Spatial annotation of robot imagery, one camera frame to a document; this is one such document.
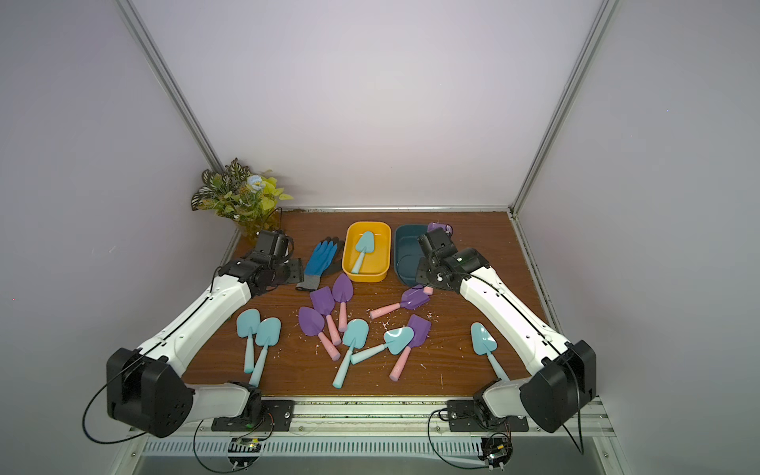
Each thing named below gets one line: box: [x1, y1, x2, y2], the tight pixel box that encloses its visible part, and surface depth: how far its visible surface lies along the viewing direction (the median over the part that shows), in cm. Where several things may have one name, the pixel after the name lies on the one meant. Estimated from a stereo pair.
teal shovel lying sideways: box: [350, 326, 415, 366], surface depth 88 cm
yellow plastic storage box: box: [341, 221, 392, 284], surface depth 107 cm
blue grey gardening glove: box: [295, 236, 345, 292], surface depth 105 cm
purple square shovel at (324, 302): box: [309, 285, 342, 347], surface depth 95 cm
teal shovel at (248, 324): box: [236, 308, 262, 375], surface depth 86 cm
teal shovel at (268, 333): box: [249, 316, 283, 388], surface depth 89 cm
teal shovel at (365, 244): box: [351, 230, 376, 275], surface depth 110 cm
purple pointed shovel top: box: [332, 273, 354, 333], surface depth 97 cm
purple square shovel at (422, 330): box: [388, 313, 433, 382], surface depth 87 cm
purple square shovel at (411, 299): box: [370, 284, 431, 320], surface depth 95 cm
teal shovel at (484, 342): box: [471, 322, 510, 381], surface depth 86 cm
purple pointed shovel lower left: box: [298, 306, 341, 362], surface depth 91 cm
